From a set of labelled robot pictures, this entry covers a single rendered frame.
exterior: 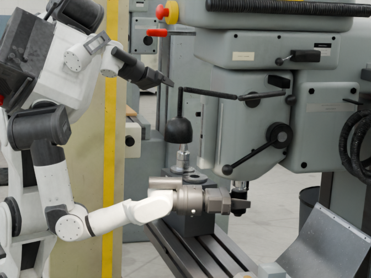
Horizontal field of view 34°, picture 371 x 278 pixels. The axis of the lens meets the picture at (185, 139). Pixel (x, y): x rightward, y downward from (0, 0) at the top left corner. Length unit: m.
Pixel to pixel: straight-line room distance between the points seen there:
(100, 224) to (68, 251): 1.86
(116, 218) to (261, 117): 0.50
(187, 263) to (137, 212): 0.32
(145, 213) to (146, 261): 2.53
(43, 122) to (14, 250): 0.67
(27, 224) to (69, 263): 1.48
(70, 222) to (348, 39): 0.91
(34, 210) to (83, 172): 1.30
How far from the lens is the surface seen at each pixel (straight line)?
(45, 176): 1.73
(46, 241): 2.27
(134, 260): 4.25
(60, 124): 1.70
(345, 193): 1.98
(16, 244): 2.23
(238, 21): 1.53
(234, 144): 1.63
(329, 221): 2.04
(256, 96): 1.48
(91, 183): 3.49
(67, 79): 1.80
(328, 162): 1.75
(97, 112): 3.38
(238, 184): 1.75
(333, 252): 1.98
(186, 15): 1.53
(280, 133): 1.63
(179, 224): 2.15
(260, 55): 1.57
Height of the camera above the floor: 1.83
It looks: 14 degrees down
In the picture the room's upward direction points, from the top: 3 degrees clockwise
